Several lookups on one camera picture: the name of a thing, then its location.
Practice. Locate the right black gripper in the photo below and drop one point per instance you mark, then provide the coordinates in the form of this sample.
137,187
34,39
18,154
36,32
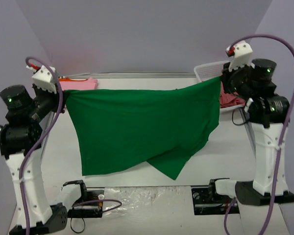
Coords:
226,80

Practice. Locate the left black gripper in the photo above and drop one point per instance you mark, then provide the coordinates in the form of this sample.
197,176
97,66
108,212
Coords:
58,98

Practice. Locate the green t shirt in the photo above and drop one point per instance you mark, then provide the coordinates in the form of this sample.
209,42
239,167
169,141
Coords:
119,129

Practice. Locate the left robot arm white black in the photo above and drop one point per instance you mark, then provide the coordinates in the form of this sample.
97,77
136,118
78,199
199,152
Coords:
21,145

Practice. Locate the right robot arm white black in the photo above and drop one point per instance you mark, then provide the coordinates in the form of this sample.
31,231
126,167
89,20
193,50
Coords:
267,113

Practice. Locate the red t shirt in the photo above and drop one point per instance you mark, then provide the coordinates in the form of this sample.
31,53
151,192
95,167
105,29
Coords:
229,100

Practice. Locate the folded orange t shirt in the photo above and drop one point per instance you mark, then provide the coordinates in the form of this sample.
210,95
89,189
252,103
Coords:
67,79

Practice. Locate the white plastic basket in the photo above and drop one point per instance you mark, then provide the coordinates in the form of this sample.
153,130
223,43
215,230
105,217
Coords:
208,71

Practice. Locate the folded pink t shirt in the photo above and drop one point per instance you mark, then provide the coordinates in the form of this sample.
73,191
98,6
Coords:
91,84

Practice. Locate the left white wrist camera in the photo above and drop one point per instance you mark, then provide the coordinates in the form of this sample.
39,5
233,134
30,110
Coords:
43,78

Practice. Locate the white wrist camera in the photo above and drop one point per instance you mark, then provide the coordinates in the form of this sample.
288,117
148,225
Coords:
43,78
241,53

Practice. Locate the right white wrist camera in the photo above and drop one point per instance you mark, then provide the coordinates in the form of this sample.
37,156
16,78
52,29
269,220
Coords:
241,53

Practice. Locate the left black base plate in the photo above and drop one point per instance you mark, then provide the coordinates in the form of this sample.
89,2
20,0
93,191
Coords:
80,202

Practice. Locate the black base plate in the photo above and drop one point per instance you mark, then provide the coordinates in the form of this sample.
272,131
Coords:
204,204
80,202

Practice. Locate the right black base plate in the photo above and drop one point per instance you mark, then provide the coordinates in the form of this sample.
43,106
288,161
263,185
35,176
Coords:
204,204

